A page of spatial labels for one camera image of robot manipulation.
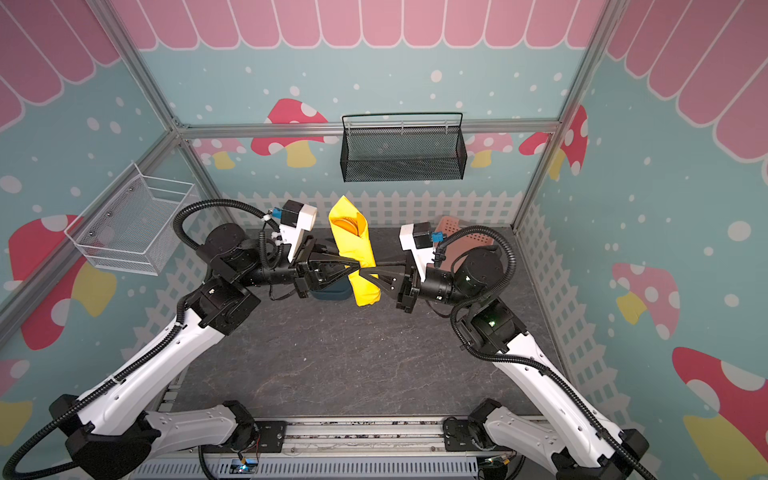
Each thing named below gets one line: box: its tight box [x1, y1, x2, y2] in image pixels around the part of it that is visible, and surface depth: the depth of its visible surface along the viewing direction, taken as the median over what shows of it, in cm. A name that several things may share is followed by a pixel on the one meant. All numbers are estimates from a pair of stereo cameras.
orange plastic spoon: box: [332, 217, 361, 237], surface depth 45 cm
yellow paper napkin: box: [328, 195, 381, 307], surface depth 48 cm
